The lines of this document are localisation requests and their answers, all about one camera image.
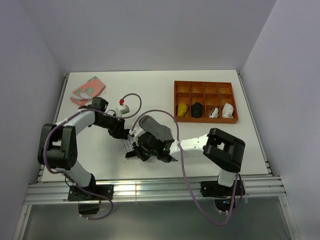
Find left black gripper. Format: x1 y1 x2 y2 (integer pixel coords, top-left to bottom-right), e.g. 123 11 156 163
94 113 128 140

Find grey sock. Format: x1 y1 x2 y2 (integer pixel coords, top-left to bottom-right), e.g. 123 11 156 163
138 115 174 142

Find white black striped sock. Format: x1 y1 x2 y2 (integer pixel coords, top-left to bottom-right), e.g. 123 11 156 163
122 136 134 153

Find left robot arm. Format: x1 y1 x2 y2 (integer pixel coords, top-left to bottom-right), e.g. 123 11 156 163
37 97 129 200

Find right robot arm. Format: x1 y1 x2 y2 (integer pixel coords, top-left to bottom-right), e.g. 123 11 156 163
125 127 246 195

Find pink green patterned socks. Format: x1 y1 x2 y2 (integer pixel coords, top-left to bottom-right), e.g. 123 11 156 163
69 76 106 107

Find yellow rolled sock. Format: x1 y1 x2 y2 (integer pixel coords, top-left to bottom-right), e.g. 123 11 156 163
176 103 188 117

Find orange compartment tray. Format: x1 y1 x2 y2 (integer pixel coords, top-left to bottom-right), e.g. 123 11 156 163
173 81 239 124

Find white black rolled sock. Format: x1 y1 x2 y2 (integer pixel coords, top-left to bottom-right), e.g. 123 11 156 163
208 107 219 119

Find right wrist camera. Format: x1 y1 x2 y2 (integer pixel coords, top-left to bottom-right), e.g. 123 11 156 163
129 126 145 138

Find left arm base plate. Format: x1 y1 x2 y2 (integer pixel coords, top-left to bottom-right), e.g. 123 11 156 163
67 184 114 202

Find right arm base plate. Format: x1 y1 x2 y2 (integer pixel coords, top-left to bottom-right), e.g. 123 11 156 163
200 180 246 198

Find aluminium frame rail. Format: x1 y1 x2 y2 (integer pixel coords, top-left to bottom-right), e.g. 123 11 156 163
23 175 287 205

